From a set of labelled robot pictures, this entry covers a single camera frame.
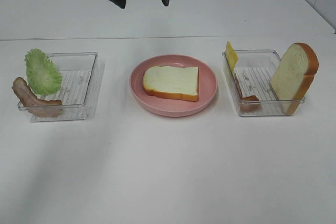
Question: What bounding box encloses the bread slice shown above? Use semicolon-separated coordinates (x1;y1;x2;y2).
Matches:
142;66;199;102
270;42;319;115

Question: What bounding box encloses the green lettuce leaf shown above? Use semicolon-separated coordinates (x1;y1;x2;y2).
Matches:
25;48;62;95

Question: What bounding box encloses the bacon strip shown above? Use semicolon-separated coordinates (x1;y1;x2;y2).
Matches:
234;74;261;112
12;77;63;118

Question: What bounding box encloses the clear left plastic tray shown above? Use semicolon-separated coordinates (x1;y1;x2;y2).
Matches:
18;52;104;122

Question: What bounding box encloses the clear plastic tray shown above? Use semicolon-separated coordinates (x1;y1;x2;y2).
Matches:
222;49;306;117
18;52;104;122

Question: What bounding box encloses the yellow cheese slice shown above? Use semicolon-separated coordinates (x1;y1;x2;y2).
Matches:
224;41;239;84

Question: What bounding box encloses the clear right plastic tray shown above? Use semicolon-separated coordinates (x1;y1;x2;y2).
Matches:
222;49;306;117

